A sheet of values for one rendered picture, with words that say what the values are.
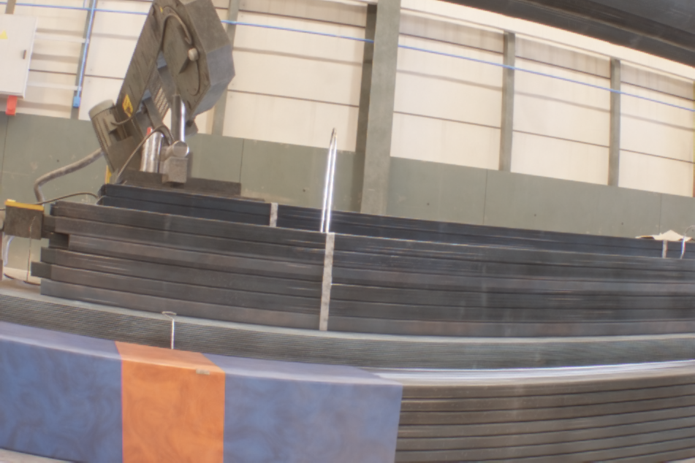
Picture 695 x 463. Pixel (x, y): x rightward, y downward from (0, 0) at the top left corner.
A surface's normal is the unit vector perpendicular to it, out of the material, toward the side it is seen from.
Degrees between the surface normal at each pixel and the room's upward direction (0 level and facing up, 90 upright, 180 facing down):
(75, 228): 90
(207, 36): 82
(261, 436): 90
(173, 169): 90
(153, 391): 90
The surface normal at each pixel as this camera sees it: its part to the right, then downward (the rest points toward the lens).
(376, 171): 0.32, -0.07
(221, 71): 0.54, 0.48
